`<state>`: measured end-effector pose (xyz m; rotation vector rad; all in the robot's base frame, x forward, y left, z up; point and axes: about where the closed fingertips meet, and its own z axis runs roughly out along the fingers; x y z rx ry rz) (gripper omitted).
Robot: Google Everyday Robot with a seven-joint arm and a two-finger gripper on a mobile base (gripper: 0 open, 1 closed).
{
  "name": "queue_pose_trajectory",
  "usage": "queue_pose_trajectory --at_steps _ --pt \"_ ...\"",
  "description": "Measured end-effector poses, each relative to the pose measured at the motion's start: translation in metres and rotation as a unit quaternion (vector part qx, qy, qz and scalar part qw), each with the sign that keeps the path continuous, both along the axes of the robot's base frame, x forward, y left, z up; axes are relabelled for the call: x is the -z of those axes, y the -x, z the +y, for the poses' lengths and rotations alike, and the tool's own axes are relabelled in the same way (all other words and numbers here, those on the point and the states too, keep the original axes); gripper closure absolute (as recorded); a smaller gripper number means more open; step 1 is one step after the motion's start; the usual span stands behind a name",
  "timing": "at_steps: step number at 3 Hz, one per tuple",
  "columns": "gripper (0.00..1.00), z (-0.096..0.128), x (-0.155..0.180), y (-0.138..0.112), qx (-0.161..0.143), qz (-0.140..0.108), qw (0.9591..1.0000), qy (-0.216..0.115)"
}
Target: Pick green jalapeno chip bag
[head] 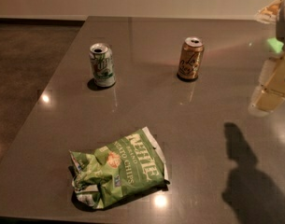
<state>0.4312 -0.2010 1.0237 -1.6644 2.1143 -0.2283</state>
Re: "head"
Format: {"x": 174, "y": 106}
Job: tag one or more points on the gold orange soda can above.
{"x": 190, "y": 58}

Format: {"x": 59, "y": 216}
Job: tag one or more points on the green kettle chip bag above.
{"x": 122, "y": 169}

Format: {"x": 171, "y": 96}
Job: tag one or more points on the white green soda can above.
{"x": 101, "y": 58}

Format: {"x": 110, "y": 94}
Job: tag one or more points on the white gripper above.
{"x": 270, "y": 93}

